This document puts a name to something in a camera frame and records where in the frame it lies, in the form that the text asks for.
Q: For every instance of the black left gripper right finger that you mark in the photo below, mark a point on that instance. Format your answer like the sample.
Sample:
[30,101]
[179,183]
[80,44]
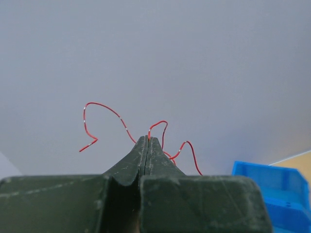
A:
[172,202]

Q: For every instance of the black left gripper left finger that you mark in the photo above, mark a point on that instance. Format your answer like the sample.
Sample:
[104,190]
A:
[100,203]

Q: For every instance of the large blue divided bin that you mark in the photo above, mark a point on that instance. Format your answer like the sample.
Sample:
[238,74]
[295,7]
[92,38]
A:
[285,192]

